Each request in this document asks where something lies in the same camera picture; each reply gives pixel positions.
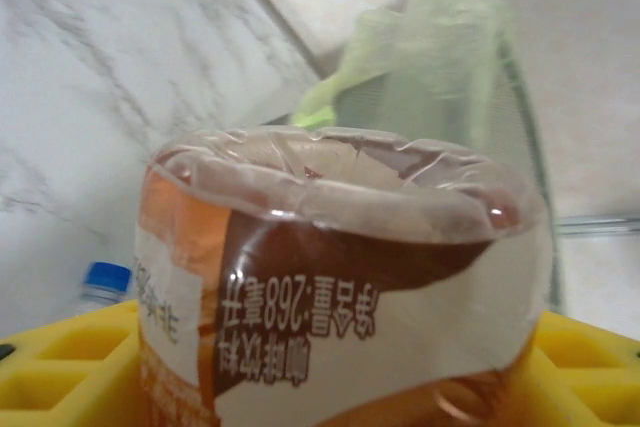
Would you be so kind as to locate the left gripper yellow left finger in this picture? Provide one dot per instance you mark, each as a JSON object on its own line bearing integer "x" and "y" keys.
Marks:
{"x": 30, "y": 372}

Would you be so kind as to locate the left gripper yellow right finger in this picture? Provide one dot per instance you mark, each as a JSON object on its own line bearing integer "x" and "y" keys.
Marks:
{"x": 600, "y": 397}

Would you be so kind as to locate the water bottle blue label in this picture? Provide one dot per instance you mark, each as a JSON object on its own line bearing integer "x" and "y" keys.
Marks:
{"x": 105, "y": 277}

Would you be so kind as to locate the coffee bottle brown white label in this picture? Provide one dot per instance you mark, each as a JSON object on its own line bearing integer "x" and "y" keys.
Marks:
{"x": 350, "y": 247}

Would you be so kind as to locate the round metal mesh bin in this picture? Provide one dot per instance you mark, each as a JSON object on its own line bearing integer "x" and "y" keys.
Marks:
{"x": 525, "y": 147}

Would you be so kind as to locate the pale green bin liner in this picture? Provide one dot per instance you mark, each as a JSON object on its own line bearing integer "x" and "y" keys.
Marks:
{"x": 425, "y": 57}

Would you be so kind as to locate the aluminium frame post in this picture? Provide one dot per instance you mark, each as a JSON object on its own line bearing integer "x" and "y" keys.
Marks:
{"x": 600, "y": 225}

